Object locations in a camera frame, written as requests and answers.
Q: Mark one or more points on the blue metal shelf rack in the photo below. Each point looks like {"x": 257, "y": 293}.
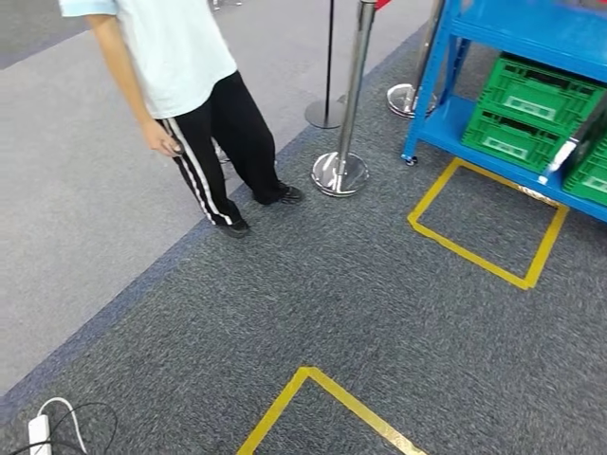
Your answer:
{"x": 522, "y": 25}

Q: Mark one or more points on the chrome barrier stanchion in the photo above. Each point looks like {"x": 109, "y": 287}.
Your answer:
{"x": 339, "y": 172}
{"x": 408, "y": 100}

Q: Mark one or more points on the yellow floor tape square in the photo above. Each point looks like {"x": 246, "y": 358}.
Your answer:
{"x": 474, "y": 254}

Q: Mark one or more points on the person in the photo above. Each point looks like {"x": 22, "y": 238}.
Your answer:
{"x": 180, "y": 56}

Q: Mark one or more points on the red barrier belt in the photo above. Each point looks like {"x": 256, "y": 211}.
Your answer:
{"x": 383, "y": 4}

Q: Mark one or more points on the green plastic crate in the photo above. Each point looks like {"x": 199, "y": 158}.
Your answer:
{"x": 588, "y": 188}
{"x": 536, "y": 94}
{"x": 507, "y": 141}

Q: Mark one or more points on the white power strip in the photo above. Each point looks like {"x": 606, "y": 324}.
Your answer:
{"x": 38, "y": 436}

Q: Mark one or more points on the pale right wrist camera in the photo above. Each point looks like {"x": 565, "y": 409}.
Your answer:
{"x": 562, "y": 156}

